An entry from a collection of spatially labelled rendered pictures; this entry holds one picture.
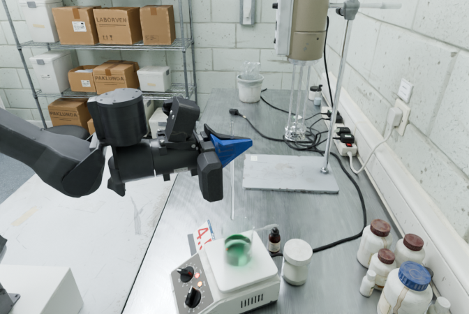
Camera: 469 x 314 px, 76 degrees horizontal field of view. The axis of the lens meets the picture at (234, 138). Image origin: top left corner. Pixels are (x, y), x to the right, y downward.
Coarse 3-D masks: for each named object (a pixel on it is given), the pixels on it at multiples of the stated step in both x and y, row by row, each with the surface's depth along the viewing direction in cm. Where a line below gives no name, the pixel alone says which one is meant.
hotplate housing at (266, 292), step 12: (204, 252) 63; (180, 264) 64; (204, 264) 61; (276, 276) 58; (216, 288) 56; (240, 288) 56; (252, 288) 56; (264, 288) 56; (276, 288) 58; (216, 300) 54; (228, 300) 54; (240, 300) 56; (252, 300) 57; (264, 300) 58; (276, 300) 60; (204, 312) 54; (216, 312) 55; (228, 312) 56; (240, 312) 57
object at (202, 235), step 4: (204, 224) 76; (200, 228) 76; (204, 228) 75; (208, 228) 74; (196, 232) 76; (200, 232) 75; (204, 232) 74; (208, 232) 73; (196, 236) 75; (200, 236) 74; (204, 236) 73; (208, 236) 72; (196, 240) 74; (200, 240) 73; (204, 240) 72; (208, 240) 71; (212, 240) 70; (200, 244) 72; (204, 244) 71; (200, 248) 71
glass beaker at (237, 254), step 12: (240, 216) 59; (228, 228) 59; (240, 228) 60; (252, 228) 57; (228, 240) 54; (240, 240) 54; (252, 240) 56; (228, 252) 56; (240, 252) 55; (252, 252) 58; (228, 264) 58; (240, 264) 57
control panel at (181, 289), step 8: (184, 264) 63; (192, 264) 62; (200, 264) 61; (176, 272) 63; (200, 272) 60; (176, 280) 61; (192, 280) 59; (200, 280) 58; (176, 288) 60; (184, 288) 59; (200, 288) 57; (208, 288) 56; (176, 296) 59; (184, 296) 58; (208, 296) 55; (184, 304) 56; (200, 304) 55; (208, 304) 54; (184, 312) 55; (192, 312) 55
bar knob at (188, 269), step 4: (180, 268) 61; (184, 268) 62; (188, 268) 61; (192, 268) 61; (180, 272) 60; (184, 272) 59; (188, 272) 59; (192, 272) 60; (180, 276) 61; (184, 276) 60; (188, 276) 60; (192, 276) 60; (184, 280) 60; (188, 280) 60
